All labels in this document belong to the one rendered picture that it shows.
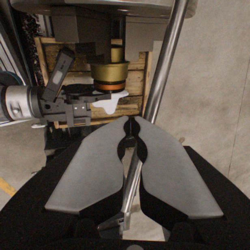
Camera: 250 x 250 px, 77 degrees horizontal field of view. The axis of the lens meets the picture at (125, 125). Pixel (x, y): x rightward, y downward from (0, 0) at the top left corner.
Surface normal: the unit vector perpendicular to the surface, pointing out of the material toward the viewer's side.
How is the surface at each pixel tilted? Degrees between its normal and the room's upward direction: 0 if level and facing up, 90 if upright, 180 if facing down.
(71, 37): 34
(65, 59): 0
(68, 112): 0
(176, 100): 0
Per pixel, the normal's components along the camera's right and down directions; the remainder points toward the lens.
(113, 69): 0.30, 0.50
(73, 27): -0.33, 0.48
